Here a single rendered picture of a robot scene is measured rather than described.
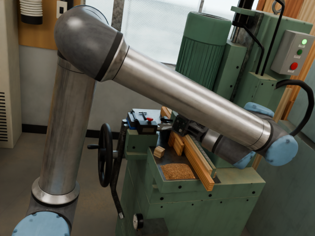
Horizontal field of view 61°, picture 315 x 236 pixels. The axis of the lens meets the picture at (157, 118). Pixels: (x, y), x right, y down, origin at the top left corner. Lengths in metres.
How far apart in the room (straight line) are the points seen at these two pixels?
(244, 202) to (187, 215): 0.30
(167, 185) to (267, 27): 0.70
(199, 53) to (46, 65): 1.78
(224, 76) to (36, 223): 0.85
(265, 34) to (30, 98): 2.17
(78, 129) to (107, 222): 1.34
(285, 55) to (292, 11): 1.66
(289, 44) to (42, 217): 1.03
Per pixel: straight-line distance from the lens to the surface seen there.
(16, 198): 2.24
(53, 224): 0.87
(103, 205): 2.16
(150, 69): 0.58
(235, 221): 1.54
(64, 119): 0.77
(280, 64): 1.18
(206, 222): 1.44
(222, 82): 1.17
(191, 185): 1.10
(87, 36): 0.57
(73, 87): 0.73
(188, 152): 1.18
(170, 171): 1.06
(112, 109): 2.72
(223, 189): 1.32
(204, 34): 1.06
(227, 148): 0.91
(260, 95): 1.14
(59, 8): 2.37
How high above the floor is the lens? 1.55
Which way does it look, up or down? 27 degrees down
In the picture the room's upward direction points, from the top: 12 degrees clockwise
